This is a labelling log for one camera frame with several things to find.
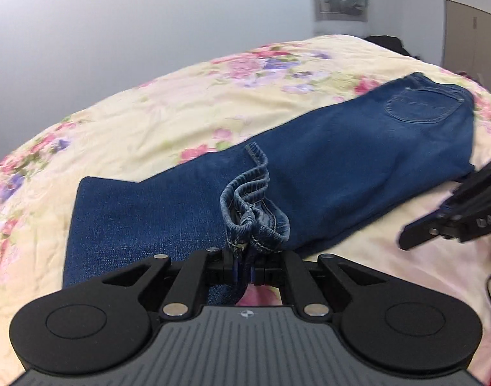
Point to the black and red clothes pile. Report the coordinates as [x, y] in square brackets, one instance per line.
[389, 42]

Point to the blue denim jeans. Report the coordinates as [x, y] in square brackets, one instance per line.
[304, 186]

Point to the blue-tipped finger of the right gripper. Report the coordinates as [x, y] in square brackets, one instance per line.
[424, 229]

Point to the floral yellow bed quilt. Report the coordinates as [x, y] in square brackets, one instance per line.
[172, 119]

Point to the beige closet door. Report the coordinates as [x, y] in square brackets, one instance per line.
[467, 42]

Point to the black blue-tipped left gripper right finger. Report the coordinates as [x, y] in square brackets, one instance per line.
[391, 324]

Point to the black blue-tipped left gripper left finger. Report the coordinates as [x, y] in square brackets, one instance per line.
[106, 321]

